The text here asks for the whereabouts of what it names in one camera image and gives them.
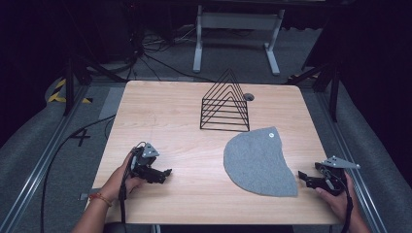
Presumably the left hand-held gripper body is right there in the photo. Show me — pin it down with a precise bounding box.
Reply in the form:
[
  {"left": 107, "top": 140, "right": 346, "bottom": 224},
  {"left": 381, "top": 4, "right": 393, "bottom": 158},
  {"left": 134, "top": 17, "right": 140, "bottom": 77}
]
[{"left": 129, "top": 141, "right": 161, "bottom": 183}]

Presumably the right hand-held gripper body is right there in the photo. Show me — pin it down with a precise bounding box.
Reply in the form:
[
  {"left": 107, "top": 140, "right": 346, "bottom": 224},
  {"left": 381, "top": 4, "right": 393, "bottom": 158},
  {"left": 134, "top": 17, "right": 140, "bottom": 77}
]
[{"left": 314, "top": 155, "right": 361, "bottom": 197}]

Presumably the grey felt piece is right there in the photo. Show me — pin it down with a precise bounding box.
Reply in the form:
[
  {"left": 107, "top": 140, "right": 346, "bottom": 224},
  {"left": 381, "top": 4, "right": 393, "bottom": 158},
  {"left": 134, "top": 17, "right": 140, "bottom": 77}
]
[{"left": 223, "top": 126, "right": 299, "bottom": 198}]

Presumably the person's right hand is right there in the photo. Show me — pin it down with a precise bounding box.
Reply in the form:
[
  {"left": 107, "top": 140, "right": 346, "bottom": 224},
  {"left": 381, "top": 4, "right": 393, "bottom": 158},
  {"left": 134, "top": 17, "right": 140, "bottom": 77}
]
[{"left": 315, "top": 171, "right": 360, "bottom": 221}]

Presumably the person's left hand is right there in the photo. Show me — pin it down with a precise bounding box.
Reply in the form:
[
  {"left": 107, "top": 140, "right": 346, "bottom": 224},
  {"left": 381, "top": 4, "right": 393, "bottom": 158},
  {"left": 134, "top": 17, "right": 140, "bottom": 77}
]
[{"left": 102, "top": 151, "right": 148, "bottom": 204}]

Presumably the black tripod stand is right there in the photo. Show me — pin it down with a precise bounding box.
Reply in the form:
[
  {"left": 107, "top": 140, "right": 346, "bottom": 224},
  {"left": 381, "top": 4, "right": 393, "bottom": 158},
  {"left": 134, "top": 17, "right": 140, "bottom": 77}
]
[
  {"left": 285, "top": 54, "right": 344, "bottom": 123},
  {"left": 61, "top": 48, "right": 127, "bottom": 117}
]

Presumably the yellow black floor tape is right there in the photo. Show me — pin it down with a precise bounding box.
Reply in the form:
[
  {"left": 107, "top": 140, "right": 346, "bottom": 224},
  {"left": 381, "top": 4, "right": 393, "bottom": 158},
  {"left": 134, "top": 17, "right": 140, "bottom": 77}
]
[{"left": 47, "top": 78, "right": 94, "bottom": 105}]

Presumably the aluminium floor rail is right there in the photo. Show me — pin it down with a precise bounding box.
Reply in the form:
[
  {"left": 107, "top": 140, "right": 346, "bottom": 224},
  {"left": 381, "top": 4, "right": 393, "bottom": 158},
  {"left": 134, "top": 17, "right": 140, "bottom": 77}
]
[
  {"left": 315, "top": 91, "right": 389, "bottom": 233},
  {"left": 0, "top": 84, "right": 90, "bottom": 233}
]

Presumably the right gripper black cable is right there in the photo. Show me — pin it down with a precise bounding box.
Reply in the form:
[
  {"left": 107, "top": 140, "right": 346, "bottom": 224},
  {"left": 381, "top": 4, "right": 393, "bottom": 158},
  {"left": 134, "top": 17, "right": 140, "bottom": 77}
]
[{"left": 325, "top": 168, "right": 355, "bottom": 233}]

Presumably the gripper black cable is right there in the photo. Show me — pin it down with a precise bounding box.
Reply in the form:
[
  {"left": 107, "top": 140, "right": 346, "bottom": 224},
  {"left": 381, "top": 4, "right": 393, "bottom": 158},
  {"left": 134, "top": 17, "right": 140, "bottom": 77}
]
[
  {"left": 325, "top": 168, "right": 355, "bottom": 233},
  {"left": 118, "top": 147, "right": 135, "bottom": 225}
]

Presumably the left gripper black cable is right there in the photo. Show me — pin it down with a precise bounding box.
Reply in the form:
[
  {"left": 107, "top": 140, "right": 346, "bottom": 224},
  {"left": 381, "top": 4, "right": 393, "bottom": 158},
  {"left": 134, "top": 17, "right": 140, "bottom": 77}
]
[{"left": 118, "top": 147, "right": 135, "bottom": 225}]

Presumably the orange bracelet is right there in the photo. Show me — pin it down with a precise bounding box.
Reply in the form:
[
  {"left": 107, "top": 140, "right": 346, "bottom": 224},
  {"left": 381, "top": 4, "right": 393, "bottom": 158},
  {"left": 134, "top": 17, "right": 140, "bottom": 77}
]
[{"left": 88, "top": 191, "right": 114, "bottom": 208}]

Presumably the black wire rack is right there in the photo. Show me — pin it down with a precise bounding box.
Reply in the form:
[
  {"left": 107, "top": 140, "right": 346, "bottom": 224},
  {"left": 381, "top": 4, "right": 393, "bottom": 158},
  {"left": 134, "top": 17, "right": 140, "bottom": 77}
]
[{"left": 199, "top": 67, "right": 252, "bottom": 133}]

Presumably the black floor cable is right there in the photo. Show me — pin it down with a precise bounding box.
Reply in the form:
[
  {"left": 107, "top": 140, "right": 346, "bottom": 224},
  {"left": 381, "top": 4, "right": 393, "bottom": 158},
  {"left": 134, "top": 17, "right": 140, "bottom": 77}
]
[{"left": 40, "top": 114, "right": 117, "bottom": 233}]

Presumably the bundle of black floor cables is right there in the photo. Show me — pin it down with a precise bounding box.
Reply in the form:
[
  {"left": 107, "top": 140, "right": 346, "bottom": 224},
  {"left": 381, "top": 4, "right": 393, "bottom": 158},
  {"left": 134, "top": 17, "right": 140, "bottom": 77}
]
[{"left": 124, "top": 23, "right": 215, "bottom": 83}]

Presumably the white metal table frame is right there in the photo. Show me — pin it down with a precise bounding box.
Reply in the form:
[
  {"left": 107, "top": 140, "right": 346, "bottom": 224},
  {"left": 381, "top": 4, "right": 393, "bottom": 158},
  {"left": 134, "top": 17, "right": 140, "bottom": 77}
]
[{"left": 192, "top": 4, "right": 287, "bottom": 77}]

